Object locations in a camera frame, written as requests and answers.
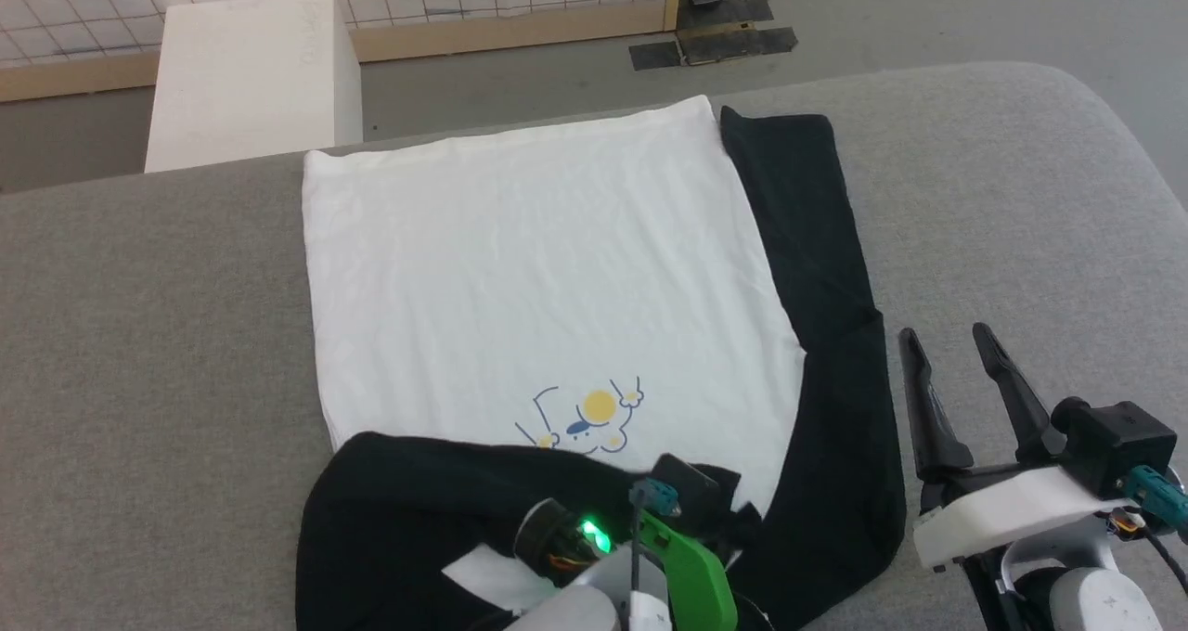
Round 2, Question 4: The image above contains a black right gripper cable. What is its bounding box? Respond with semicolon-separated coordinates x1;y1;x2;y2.
1125;466;1188;604

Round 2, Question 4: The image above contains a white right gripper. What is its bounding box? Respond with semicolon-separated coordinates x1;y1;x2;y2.
897;322;1144;573

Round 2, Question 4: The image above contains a grey fabric sofa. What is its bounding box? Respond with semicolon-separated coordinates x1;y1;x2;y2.
0;61;1188;631

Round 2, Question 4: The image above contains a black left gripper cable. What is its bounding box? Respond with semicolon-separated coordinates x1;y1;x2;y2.
627;481;683;631

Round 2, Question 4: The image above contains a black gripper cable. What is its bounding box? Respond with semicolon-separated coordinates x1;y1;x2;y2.
1125;466;1188;604
627;481;683;631

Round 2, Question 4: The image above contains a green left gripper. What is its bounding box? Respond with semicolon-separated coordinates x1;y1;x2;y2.
513;498;741;631

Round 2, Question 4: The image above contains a white shirt with black sleeves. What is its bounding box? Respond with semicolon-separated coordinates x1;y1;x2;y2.
295;95;910;631

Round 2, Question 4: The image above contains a lemon print partition screen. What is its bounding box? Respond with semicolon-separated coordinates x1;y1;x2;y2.
0;0;685;104

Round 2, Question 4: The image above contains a white rectangular box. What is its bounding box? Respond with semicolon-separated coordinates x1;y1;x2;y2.
144;0;365;175

